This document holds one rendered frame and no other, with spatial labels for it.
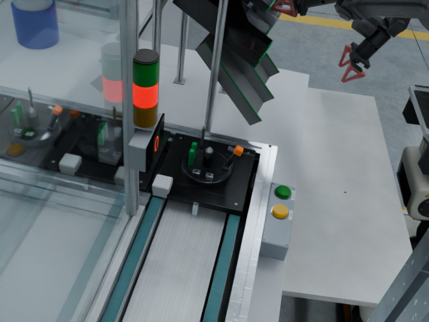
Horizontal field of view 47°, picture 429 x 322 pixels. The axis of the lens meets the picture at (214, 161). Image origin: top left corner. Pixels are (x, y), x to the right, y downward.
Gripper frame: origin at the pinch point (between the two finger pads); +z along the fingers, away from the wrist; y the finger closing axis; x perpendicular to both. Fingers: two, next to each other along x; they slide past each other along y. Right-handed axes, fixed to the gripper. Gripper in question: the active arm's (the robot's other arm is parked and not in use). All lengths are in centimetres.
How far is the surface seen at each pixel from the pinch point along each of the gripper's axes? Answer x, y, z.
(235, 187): 30, 46, 8
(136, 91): -13, 65, 9
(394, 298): -33, 122, -43
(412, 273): -35, 122, -43
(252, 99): 23.4, 13.2, 10.3
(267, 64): 22.0, -5.8, 9.7
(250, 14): 2.0, -0.6, 8.5
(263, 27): 6.3, 0.9, 5.0
